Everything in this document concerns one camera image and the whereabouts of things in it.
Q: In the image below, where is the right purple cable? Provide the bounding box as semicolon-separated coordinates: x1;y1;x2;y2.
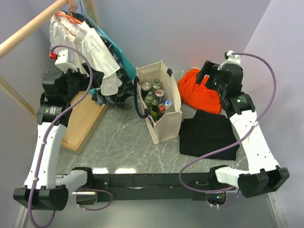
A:
178;52;277;208

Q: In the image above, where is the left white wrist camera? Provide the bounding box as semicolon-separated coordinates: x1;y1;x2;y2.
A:
49;49;77;73

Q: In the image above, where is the purple cable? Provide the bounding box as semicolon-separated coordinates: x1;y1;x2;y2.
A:
178;52;277;208
27;45;114;228

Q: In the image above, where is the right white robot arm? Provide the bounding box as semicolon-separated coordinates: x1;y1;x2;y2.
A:
196;61;290;198

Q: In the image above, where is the pocari sweat plastic bottle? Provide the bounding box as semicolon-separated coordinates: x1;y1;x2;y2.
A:
165;100;172;109

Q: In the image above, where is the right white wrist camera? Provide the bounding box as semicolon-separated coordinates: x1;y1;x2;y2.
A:
217;50;241;71

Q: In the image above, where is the cream canvas tote bag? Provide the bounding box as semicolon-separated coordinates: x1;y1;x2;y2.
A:
134;61;182;144

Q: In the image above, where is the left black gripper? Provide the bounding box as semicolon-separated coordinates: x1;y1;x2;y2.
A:
60;62;104;101

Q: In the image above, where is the dark soda can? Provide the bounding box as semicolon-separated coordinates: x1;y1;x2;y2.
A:
141;82;151;98

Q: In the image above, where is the black cloth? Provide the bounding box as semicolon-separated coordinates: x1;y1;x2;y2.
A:
179;110;237;157

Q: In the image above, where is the teal garment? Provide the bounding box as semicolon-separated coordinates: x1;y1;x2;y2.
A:
89;28;137;106

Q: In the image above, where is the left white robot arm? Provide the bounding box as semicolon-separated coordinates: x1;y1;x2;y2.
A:
13;63;104;211

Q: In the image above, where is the white ruffled garment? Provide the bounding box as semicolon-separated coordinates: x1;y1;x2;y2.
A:
49;16;122;95

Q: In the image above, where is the red bull can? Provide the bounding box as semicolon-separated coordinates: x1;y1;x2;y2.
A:
155;89;165;105

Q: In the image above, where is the dark floral garment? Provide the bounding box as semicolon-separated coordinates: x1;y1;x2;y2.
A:
71;11;136;108

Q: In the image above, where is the orange cloth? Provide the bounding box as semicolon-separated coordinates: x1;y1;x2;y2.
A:
178;68;222;114

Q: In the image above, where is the wooden tray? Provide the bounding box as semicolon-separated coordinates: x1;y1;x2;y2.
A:
61;94;109;154

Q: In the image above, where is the coca-cola glass bottle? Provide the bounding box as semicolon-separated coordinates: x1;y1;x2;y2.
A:
157;105;166;120

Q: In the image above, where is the orange clothes hanger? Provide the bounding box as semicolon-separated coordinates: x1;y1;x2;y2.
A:
50;0;86;40

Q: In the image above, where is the green glass bottle gold cap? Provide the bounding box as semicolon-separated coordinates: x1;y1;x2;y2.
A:
151;99;160;122

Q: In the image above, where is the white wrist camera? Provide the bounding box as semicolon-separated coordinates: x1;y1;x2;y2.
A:
49;49;77;73
217;50;241;71

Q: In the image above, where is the far clear glass bottle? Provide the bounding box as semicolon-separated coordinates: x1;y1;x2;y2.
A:
152;79;162;93

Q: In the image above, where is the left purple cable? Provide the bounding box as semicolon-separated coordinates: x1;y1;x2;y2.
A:
27;45;114;228

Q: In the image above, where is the wooden clothes rail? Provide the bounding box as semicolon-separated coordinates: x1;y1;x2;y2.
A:
0;0;99;119

